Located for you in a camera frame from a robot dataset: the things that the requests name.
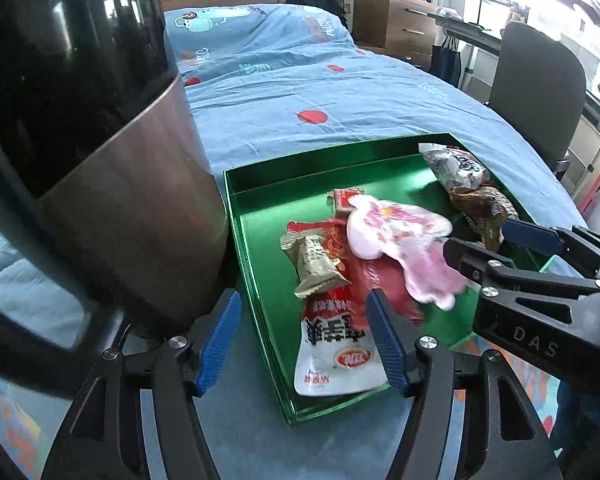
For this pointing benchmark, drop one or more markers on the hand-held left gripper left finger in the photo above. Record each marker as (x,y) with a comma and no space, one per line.
(219,340)

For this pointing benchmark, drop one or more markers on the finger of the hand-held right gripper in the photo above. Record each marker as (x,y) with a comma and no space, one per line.
(467,255)
(532,235)

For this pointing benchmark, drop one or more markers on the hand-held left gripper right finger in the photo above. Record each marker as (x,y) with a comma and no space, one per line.
(387,345)

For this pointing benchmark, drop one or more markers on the brown chocolate snack packet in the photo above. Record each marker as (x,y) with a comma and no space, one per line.
(482,210)

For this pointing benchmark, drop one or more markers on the long red and white snack packet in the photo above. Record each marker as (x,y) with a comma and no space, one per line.
(330,355)

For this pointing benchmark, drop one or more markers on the dark red snack packet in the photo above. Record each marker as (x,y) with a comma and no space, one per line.
(377,277)

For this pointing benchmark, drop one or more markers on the pink snack packet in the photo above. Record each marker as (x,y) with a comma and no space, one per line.
(390,225)

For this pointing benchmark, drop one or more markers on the small green candy wrapper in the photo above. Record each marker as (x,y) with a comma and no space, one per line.
(315,265)

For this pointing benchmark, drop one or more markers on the small red candy packet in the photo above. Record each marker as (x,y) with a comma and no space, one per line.
(342,200)

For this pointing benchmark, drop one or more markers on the green cardboard tray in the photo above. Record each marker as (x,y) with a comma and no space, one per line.
(280,195)

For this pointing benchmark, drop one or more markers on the black office chair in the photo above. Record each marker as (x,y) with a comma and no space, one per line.
(535,85)

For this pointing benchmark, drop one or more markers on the dark shopping bag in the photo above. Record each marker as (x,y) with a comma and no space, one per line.
(445,62)

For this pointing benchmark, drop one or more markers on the black and bronze electric kettle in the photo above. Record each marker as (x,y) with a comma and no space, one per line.
(104,160)

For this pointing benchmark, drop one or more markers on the black desk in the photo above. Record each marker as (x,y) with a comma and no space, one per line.
(460,30)

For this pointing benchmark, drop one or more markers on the wooden drawer cabinet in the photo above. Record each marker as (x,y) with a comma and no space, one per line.
(395,25)

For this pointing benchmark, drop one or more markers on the black backpack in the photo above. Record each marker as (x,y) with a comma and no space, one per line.
(315,0)

